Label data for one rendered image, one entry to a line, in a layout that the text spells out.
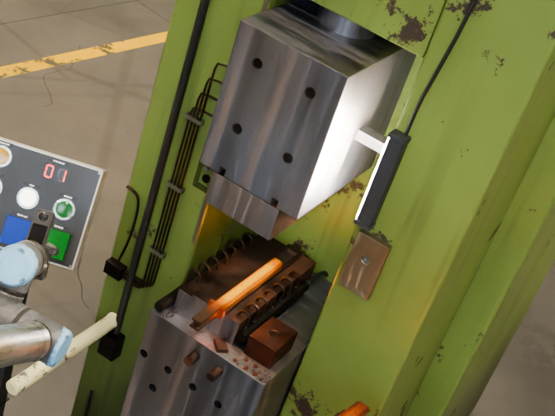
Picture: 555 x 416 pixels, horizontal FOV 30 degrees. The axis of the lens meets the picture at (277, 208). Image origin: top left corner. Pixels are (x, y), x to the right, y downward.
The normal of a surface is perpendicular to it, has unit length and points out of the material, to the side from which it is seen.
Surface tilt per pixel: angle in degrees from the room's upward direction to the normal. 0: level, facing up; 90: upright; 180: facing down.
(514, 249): 90
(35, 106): 0
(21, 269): 55
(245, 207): 90
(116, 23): 0
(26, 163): 60
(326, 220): 90
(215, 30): 90
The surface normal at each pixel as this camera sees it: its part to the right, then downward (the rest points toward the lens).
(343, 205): -0.51, 0.34
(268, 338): 0.28, -0.80
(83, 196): 0.04, 0.04
